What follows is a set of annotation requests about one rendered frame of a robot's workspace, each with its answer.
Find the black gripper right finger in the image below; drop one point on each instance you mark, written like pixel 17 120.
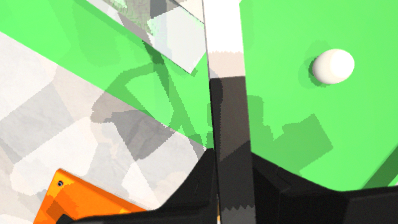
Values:
pixel 282 197

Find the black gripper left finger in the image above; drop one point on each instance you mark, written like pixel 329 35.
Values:
pixel 195 201

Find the green putting mat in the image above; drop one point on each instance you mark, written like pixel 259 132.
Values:
pixel 336 135

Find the white ball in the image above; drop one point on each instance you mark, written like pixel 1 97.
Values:
pixel 333 66

